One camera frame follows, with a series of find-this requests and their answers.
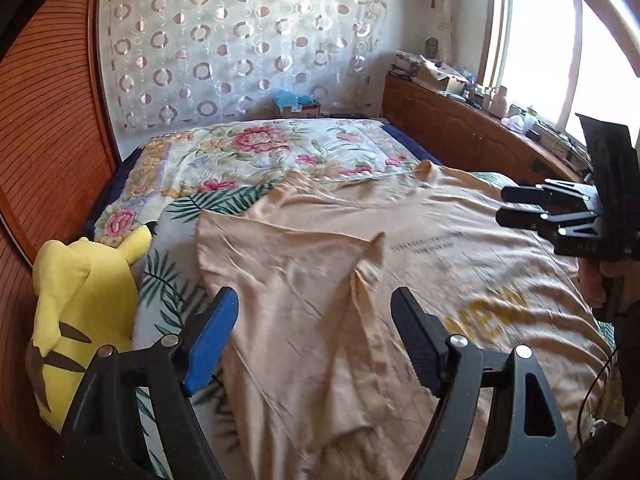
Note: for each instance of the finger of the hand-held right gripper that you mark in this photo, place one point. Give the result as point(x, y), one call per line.
point(545, 195)
point(550, 225)

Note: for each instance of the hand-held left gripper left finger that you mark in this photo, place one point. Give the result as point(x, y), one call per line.
point(215, 340)

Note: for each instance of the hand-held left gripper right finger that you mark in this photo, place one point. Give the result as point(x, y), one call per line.
point(419, 342)

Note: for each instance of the beige t-shirt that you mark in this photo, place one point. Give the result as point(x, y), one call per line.
point(325, 285)

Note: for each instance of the person's right forearm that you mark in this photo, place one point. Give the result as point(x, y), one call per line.
point(629, 360)

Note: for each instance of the person's right hand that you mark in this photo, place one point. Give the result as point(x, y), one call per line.
point(592, 282)

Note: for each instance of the pink thermos jug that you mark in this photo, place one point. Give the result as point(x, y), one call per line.
point(500, 102)

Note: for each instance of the long wooden cabinet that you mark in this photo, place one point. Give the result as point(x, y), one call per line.
point(450, 120)

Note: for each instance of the navy bed sheet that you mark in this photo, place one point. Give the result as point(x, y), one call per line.
point(410, 146)

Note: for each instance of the wood-framed window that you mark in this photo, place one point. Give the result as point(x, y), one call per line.
point(540, 50)

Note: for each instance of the yellow plush toy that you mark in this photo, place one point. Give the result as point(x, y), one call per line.
point(75, 290)

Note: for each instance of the open cardboard box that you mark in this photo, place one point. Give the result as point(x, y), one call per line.
point(440, 77)

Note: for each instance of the floral leaf-print quilt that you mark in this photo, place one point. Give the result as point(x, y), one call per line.
point(240, 160)

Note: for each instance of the patterned window curtain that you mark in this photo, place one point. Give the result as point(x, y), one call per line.
point(442, 0)

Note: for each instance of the cardboard box with blue cloth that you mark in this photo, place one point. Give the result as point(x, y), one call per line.
point(297, 105)

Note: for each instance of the sheer circle-patterned curtain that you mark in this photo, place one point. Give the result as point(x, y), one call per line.
point(225, 60)

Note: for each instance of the wooden slatted headboard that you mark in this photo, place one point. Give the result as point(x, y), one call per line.
point(50, 110)

